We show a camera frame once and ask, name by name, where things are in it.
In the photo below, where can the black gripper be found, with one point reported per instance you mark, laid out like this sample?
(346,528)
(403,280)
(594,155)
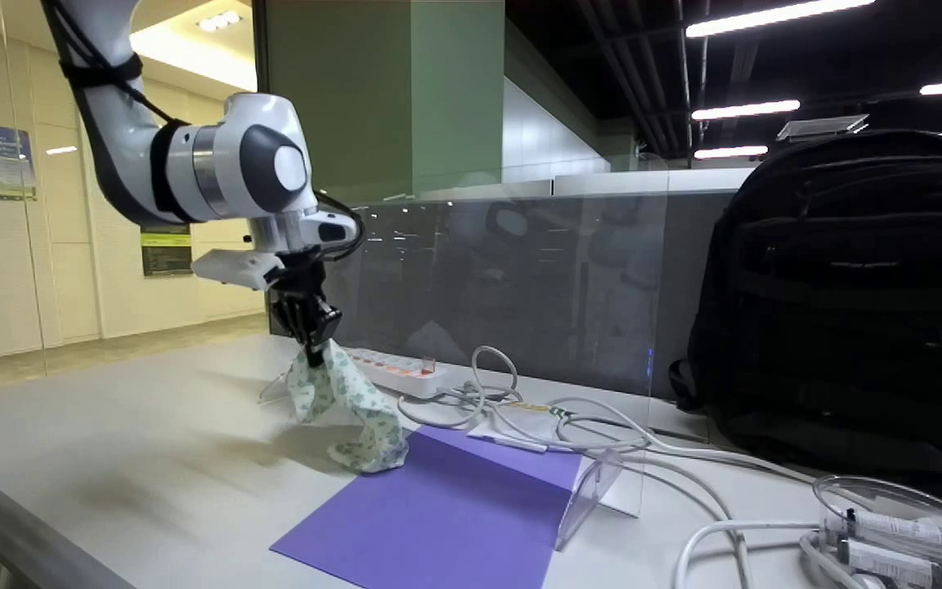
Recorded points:
(303,294)

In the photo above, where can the white cloth with green print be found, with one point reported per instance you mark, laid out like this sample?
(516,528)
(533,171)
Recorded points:
(359,409)

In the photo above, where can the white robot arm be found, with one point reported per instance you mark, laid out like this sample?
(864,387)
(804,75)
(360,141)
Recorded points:
(122,141)

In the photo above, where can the clear acrylic board stand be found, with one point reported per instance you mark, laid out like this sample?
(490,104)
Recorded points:
(591,493)
(277,392)

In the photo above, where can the white power strip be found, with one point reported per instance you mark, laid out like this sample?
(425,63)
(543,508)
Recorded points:
(409,376)

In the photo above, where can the purple paper sheet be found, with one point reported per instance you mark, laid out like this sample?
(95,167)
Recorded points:
(440,513)

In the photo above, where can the bright ceiling light panel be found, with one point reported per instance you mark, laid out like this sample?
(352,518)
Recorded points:
(204,42)

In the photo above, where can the grey desk partition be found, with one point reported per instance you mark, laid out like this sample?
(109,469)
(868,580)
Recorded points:
(689,246)

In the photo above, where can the black backpack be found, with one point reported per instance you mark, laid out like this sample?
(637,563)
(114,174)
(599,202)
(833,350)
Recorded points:
(851,304)

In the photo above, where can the long ceiling light tube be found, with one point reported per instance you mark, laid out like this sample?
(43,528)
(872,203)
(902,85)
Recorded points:
(775,17)

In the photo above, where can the white plug connector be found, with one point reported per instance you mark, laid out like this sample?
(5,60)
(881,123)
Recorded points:
(908,535)

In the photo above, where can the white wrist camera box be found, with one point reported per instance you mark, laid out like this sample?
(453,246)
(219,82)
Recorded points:
(230,265)

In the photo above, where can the dark wall poster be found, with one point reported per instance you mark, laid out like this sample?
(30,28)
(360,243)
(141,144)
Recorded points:
(166,254)

